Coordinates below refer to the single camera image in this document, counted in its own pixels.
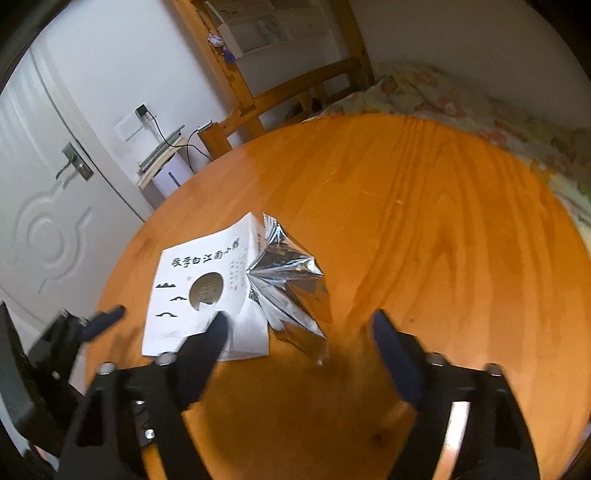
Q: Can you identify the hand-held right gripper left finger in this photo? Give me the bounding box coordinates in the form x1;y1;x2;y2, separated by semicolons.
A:
58;310;230;480

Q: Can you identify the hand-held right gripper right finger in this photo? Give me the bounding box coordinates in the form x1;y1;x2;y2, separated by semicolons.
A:
372;308;541;480

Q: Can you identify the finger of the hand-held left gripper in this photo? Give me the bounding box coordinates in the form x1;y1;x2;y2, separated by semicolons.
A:
28;305;127;386

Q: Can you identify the white printed paper bag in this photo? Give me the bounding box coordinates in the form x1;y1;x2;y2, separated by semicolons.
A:
141;211;271;361

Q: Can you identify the silver foil bag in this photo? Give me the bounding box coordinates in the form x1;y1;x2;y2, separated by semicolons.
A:
247;212;331;367

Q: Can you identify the white door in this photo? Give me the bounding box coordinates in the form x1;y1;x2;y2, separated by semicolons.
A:
0;37;154;342

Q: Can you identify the white humidifier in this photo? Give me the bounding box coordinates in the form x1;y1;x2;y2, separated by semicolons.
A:
150;154;192;201

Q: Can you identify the white air purifier with books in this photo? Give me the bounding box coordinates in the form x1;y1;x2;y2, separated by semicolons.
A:
136;124;186;188

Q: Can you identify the floral bedding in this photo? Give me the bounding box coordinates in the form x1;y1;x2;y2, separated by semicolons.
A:
305;62;591;241

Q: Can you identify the purple hanging charm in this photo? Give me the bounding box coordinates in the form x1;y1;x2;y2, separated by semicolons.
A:
208;32;236;63

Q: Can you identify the metal door handle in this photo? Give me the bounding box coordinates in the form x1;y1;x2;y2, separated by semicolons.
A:
55;142;94;182

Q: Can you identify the white wall switch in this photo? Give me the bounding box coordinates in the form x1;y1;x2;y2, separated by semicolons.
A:
115;115;144;141

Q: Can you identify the black cable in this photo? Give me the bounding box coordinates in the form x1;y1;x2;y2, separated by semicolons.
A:
148;115;218;160

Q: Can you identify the wooden bed frame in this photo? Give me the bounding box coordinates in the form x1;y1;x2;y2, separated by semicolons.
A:
173;0;377;155

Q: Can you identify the white wall organizer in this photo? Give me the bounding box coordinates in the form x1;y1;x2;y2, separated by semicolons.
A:
203;0;340;61

